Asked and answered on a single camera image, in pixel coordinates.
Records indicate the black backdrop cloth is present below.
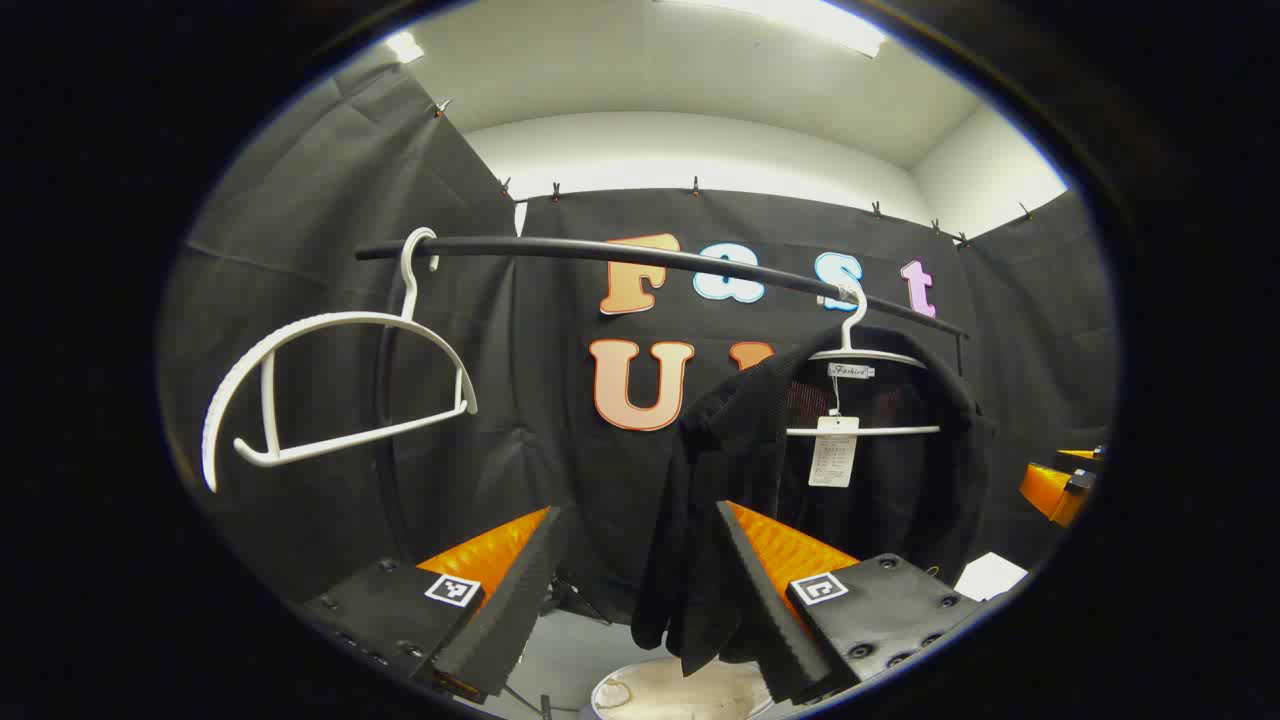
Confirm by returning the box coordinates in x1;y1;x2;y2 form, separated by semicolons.
160;65;1116;641

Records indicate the row of backdrop clips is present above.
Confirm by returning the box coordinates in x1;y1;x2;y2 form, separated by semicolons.
430;97;1033;246

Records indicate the white paper hang tag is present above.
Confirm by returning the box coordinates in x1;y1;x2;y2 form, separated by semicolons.
808;415;861;489

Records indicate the black clothes rack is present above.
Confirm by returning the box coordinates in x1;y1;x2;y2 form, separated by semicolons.
355;235;971;561

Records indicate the white laundry hamper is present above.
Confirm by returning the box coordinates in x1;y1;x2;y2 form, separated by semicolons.
590;655;776;720

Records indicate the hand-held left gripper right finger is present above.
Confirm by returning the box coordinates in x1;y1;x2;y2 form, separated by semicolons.
715;500;986;706

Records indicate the black knit garment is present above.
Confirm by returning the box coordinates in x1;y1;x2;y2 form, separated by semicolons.
630;325;996;679

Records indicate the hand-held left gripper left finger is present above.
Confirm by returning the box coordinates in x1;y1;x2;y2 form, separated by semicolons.
300;505;566;701

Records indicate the white plastic hanger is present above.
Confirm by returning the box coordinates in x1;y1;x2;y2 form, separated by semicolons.
200;227;479;494
785;272;943;439

